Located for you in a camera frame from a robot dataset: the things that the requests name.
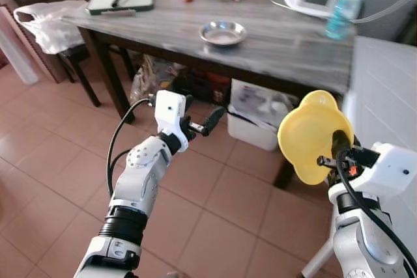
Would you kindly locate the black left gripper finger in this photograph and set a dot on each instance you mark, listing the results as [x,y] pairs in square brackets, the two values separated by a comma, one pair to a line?
[214,122]
[189,103]

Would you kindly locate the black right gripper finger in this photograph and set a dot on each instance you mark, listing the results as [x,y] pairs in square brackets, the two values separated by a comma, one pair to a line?
[341,143]

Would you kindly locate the yellow plastic bowl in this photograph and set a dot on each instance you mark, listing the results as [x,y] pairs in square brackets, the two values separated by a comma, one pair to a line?
[306,135]

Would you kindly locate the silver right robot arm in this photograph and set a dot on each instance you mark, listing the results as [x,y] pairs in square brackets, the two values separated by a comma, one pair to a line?
[355,245]

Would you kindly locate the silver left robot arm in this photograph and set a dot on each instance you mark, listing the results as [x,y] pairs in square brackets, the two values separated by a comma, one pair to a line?
[140,180]

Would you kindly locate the white plastic bin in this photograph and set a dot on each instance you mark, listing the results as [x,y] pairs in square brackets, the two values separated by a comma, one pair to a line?
[251,131]

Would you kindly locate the white cabinet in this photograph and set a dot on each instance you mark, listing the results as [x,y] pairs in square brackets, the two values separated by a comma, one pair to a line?
[384,89]

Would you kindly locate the shallow stainless steel bowl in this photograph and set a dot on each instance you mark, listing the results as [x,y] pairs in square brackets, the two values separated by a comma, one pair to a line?
[223,34]

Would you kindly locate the white stand leg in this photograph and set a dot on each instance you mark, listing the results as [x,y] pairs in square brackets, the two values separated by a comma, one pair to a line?
[319,258]

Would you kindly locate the small wooden board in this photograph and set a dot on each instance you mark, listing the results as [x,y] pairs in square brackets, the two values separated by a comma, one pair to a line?
[118,12]

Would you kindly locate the blue-tinted water bottle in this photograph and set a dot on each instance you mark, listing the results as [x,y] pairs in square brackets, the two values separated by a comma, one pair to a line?
[345,4]

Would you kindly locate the white plastic bag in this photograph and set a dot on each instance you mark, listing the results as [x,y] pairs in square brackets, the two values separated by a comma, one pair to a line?
[49,27]

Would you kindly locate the translucent white plastic container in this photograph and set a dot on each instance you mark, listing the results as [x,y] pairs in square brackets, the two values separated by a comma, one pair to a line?
[16,50]

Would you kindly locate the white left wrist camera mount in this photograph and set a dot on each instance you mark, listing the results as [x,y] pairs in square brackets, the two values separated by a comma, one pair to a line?
[169,112]

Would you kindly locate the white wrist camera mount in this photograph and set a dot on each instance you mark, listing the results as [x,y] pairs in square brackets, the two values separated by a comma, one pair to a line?
[169,112]
[391,170]

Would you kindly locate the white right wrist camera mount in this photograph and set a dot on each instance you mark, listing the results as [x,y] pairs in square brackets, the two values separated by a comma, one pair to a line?
[391,170]

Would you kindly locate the dark wooden table frame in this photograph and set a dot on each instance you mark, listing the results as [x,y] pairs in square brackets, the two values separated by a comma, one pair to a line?
[111,76]

